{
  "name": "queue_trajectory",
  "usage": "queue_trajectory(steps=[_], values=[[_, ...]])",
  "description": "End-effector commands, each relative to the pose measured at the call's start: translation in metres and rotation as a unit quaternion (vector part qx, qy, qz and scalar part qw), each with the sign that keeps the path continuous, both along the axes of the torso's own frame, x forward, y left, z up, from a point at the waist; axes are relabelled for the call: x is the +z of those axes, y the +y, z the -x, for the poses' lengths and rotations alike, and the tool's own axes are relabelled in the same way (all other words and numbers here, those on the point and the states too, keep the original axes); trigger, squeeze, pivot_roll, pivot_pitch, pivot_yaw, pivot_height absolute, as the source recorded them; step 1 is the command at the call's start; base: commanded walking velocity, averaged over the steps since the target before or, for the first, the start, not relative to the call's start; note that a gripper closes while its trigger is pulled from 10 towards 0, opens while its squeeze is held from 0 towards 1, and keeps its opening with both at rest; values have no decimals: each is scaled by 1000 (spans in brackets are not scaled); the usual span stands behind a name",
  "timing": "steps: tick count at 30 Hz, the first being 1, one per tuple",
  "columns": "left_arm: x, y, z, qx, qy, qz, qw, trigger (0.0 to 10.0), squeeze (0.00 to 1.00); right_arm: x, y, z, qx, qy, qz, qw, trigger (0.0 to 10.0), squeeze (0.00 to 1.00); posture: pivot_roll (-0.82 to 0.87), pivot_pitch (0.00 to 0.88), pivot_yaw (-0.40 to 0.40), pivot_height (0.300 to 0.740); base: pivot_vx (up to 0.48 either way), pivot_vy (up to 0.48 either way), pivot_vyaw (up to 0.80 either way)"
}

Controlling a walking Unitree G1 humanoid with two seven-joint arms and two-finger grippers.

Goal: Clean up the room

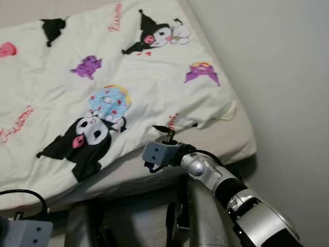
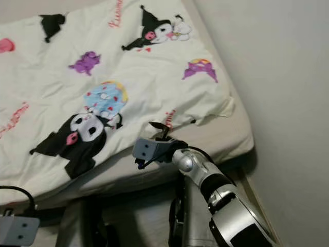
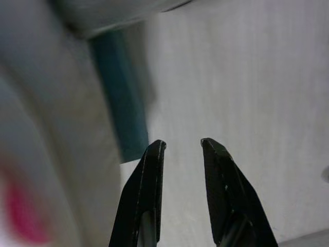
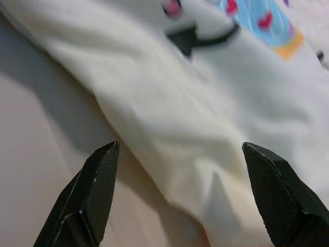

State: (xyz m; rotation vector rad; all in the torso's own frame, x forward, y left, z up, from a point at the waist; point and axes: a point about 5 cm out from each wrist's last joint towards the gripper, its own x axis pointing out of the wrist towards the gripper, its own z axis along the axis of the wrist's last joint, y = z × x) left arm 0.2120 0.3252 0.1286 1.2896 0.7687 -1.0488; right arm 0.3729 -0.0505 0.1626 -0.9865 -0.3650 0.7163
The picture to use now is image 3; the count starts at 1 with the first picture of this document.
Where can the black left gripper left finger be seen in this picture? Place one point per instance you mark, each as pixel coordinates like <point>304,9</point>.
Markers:
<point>146,195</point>

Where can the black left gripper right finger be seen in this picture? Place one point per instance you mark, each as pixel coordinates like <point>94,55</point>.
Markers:
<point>226,195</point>

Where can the dark blue bed base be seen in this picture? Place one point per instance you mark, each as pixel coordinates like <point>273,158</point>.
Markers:
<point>123,103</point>

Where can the cream cartoon-print comforter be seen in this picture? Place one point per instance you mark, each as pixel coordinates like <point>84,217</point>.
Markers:
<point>23,193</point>

